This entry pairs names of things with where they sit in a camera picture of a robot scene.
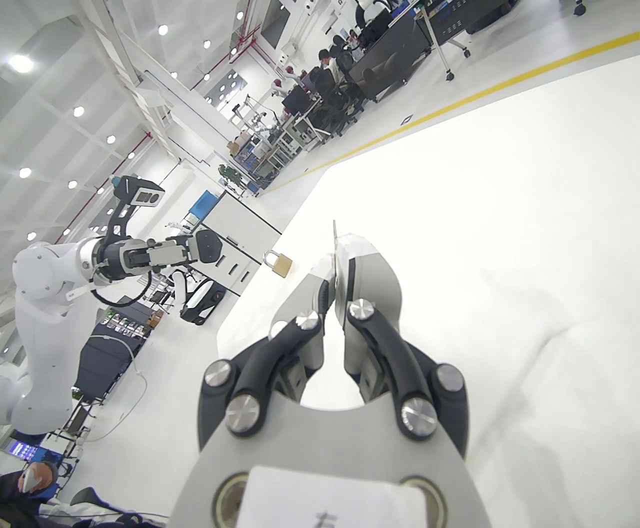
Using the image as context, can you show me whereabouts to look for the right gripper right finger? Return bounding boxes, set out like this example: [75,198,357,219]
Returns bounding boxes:
[332,232,469,447]

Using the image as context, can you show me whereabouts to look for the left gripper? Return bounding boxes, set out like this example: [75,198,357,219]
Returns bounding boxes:
[75,228,224,287]

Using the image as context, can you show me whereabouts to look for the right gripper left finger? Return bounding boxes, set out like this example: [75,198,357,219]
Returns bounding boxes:
[200,255,334,442]

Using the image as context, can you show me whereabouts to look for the small silver key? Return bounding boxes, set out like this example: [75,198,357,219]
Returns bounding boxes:
[332,219,348,306]

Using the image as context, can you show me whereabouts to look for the brass padlock with silver shackle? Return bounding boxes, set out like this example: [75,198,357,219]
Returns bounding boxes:
[263,249,294,279]

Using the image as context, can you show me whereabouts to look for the blue panel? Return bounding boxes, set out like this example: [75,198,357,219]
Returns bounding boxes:
[192,189,221,221]

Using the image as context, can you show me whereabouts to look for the green potted plant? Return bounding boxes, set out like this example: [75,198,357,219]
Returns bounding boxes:
[218,164,247,197]

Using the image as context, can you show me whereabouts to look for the black cart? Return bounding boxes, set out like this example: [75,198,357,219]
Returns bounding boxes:
[73,334,137,404]

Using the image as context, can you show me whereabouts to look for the person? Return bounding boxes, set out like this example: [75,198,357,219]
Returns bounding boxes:
[0,460,62,528]
[318,48,347,90]

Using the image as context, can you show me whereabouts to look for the black desk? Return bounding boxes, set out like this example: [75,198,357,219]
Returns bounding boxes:
[348,14,433,103]

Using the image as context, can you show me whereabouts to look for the rolling table with castors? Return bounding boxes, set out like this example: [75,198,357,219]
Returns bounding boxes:
[414,0,503,82]

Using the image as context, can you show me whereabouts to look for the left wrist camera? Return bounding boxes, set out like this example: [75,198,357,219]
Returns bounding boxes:
[104,174,166,242]

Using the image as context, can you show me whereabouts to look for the black cable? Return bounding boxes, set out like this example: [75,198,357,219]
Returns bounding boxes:
[91,264,153,307]

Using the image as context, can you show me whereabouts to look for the thin white cable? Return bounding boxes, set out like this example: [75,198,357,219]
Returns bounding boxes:
[88,336,149,442]

